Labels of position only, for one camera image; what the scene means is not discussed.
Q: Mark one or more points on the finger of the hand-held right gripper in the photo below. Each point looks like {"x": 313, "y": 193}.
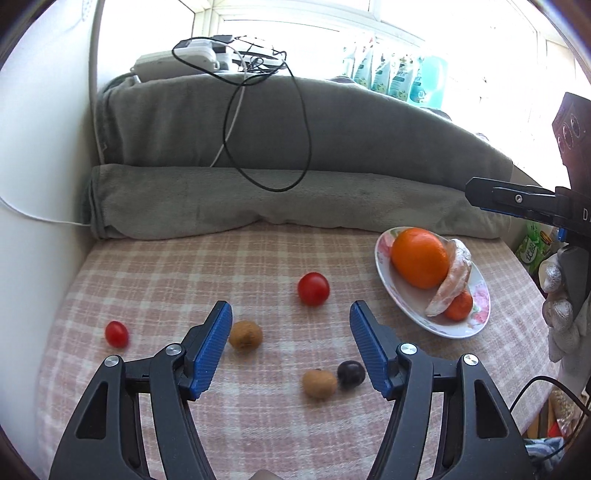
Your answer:
{"x": 508, "y": 198}

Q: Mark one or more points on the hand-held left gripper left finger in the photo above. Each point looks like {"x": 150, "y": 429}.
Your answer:
{"x": 210, "y": 346}

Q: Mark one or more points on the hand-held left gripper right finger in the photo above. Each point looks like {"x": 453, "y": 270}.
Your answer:
{"x": 369, "y": 346}

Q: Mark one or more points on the floral white plate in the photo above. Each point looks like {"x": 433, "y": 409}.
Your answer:
{"x": 406, "y": 295}

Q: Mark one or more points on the red tomato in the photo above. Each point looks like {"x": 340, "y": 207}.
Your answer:
{"x": 314, "y": 289}

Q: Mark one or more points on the small mandarin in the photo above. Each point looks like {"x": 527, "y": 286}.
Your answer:
{"x": 459, "y": 305}

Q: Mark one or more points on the large orange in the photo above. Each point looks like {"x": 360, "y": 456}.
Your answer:
{"x": 420, "y": 258}

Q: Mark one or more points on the person's right hand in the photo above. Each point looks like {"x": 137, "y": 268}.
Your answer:
{"x": 558, "y": 304}

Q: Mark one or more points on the dark plum front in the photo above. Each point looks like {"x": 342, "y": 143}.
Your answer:
{"x": 351, "y": 374}

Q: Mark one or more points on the brown kiwi berry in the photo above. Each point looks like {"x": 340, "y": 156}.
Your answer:
{"x": 319, "y": 384}
{"x": 246, "y": 334}

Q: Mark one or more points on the green label bottle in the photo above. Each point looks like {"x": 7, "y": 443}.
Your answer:
{"x": 531, "y": 249}

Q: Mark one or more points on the pink plaid bed sheet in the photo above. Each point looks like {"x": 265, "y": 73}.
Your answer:
{"x": 161, "y": 267}

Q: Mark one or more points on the small cherry tomato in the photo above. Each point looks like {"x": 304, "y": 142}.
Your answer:
{"x": 116, "y": 333}

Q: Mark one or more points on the blue detergent bottle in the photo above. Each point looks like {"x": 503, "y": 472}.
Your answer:
{"x": 434, "y": 81}

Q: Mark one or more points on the grey rolled blanket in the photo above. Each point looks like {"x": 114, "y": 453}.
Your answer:
{"x": 184, "y": 198}

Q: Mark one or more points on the grey folded blanket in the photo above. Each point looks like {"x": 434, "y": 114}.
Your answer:
{"x": 369, "y": 129}

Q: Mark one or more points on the white power strip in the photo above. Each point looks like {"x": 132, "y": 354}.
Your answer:
{"x": 157, "y": 62}

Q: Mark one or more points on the white adapter box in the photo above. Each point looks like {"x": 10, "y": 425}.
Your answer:
{"x": 203, "y": 51}

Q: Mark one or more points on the grey vertical pipe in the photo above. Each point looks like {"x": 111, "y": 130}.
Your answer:
{"x": 94, "y": 46}

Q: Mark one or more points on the white window frame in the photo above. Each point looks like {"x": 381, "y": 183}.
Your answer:
{"x": 203, "y": 9}

